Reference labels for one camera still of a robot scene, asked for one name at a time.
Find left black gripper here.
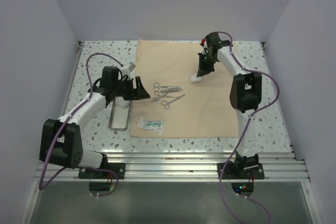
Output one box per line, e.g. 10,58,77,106
112,76,150,101

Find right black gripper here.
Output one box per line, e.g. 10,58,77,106
197,52,217,78

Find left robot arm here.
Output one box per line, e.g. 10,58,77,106
39,62,150,178

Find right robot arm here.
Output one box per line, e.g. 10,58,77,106
190,32,262,179

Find steel forceps with rings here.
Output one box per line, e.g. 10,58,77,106
154,90,179,98

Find upper steel scissors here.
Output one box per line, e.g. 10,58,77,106
153,82,182,89

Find steel scissors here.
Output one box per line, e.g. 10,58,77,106
161,94,185,110
153,82,182,89

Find white sterile packet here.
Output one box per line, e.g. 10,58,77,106
137,117,164,135

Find metal instrument tray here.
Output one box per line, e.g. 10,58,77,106
108,101,131,131

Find lower steel scissors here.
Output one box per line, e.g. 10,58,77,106
161,94,185,110

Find steel tweezers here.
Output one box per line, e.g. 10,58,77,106
160,88,183,94

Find green labelled sterile packet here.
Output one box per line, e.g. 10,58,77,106
143,120,164,130

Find beige cloth mat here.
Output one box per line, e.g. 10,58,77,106
130,40,239,138

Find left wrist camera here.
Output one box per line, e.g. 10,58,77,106
121,62,135,75

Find steel scalpel handle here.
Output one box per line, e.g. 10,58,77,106
150,93,168,103

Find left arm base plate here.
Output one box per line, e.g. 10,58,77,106
78,163,126,179

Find aluminium rail frame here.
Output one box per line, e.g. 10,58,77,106
19,40,321,224

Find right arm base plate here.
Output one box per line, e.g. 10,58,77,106
217,162,265,180

